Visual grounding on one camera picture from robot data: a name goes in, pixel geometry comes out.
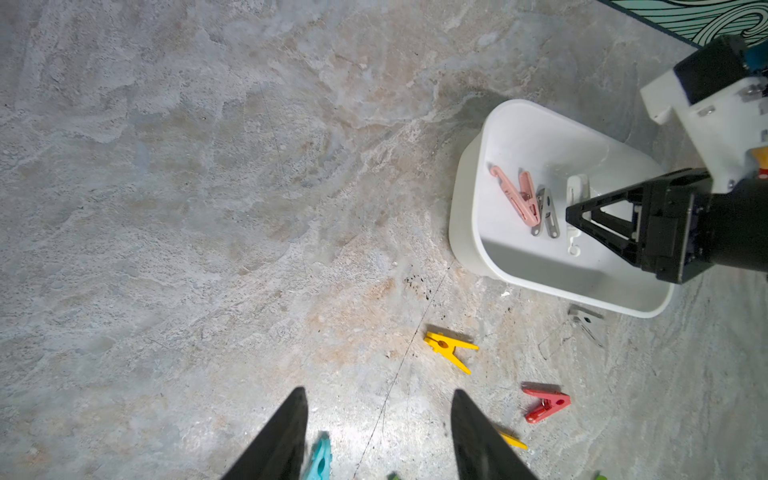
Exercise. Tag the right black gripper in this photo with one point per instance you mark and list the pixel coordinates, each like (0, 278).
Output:
(661, 233)

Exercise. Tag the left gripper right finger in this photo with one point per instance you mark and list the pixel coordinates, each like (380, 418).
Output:
(480, 451)

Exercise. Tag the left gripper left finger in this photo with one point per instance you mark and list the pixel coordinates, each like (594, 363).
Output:
(277, 452)

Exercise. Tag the teal clothespin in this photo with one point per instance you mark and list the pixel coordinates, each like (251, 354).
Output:
(319, 465)

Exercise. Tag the grey clothespin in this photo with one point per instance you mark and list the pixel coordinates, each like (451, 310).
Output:
(548, 217)
(591, 323)

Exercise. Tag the pink clothespin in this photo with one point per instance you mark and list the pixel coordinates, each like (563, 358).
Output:
(521, 197)

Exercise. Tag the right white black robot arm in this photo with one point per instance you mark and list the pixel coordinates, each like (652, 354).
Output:
(733, 230)

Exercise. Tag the white plastic storage box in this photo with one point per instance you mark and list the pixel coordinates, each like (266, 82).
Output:
(489, 238)

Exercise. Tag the yellow orange clothespin middle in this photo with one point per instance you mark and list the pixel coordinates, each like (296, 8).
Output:
(512, 441)

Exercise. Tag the red clothespin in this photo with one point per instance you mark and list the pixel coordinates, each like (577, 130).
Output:
(550, 403)

